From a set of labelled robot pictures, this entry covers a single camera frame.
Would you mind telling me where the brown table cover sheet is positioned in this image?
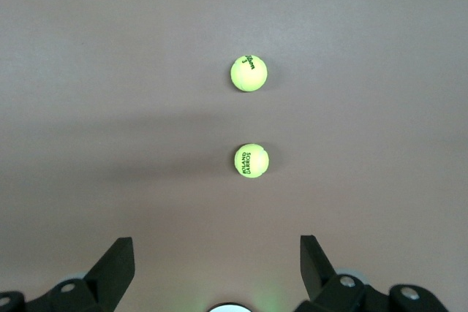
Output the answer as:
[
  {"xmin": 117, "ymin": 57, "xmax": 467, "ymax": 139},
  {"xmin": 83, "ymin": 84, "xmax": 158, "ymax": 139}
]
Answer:
[{"xmin": 0, "ymin": 0, "xmax": 468, "ymax": 312}]

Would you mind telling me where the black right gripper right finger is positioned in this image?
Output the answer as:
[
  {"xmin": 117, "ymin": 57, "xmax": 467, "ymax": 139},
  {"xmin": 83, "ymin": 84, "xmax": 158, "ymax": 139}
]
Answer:
[{"xmin": 295, "ymin": 234, "xmax": 456, "ymax": 312}]

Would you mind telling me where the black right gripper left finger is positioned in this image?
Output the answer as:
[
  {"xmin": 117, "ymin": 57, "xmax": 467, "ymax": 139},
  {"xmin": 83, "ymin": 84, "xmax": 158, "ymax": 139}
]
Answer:
[{"xmin": 0, "ymin": 237, "xmax": 136, "ymax": 312}]

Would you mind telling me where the Wilson print tennis ball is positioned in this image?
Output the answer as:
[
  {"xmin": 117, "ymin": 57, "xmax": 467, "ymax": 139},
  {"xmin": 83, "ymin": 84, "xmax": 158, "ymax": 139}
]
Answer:
[{"xmin": 230, "ymin": 53, "xmax": 269, "ymax": 92}]

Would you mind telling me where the Roland Garros print tennis ball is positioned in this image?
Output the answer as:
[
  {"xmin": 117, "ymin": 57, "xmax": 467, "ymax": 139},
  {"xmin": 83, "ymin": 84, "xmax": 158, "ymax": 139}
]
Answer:
[{"xmin": 233, "ymin": 142, "xmax": 271, "ymax": 179}]

